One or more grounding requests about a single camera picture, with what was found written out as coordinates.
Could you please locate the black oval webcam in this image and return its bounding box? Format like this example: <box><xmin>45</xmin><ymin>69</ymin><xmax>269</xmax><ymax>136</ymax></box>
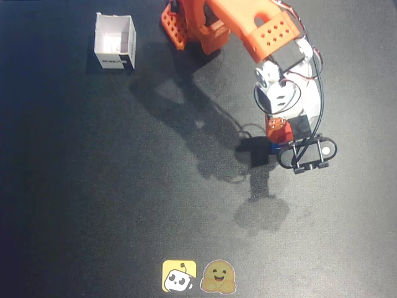
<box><xmin>276</xmin><ymin>133</ymin><xmax>338</xmax><ymax>175</ymax></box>

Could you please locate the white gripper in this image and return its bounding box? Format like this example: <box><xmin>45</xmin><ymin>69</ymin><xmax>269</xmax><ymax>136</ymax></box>
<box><xmin>262</xmin><ymin>76</ymin><xmax>322</xmax><ymax>145</ymax></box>

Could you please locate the white open cardboard box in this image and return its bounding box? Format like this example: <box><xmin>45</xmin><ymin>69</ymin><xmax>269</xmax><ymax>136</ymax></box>
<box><xmin>94</xmin><ymin>12</ymin><xmax>138</xmax><ymax>71</ymax></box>

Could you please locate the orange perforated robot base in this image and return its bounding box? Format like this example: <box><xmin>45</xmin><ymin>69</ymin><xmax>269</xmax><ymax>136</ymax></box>
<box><xmin>160</xmin><ymin>2</ymin><xmax>189</xmax><ymax>51</ymax></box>

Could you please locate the yellow robot face sticker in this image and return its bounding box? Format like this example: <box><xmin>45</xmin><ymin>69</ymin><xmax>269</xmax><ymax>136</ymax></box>
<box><xmin>161</xmin><ymin>260</ymin><xmax>198</xmax><ymax>293</ymax></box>

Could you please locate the thin servo wire bundle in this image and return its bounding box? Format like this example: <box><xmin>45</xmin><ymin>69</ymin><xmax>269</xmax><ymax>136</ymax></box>
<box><xmin>272</xmin><ymin>0</ymin><xmax>324</xmax><ymax>94</ymax></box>

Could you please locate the hugging face emoji sticker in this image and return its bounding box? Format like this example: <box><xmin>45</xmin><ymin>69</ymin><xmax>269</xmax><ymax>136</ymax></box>
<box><xmin>199</xmin><ymin>259</ymin><xmax>238</xmax><ymax>294</ymax></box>

